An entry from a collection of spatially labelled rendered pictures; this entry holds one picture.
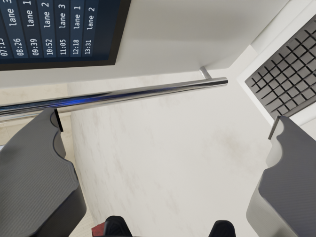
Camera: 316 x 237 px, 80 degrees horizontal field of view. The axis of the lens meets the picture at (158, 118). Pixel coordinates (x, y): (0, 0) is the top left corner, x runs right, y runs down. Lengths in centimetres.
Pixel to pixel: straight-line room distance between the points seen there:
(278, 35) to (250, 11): 12
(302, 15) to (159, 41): 31
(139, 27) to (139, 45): 4
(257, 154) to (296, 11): 121
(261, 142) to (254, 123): 15
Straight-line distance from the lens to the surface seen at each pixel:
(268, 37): 57
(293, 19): 55
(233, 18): 44
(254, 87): 55
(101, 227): 722
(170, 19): 35
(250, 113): 155
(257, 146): 160
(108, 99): 33
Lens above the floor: 130
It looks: 31 degrees down
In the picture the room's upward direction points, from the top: 103 degrees counter-clockwise
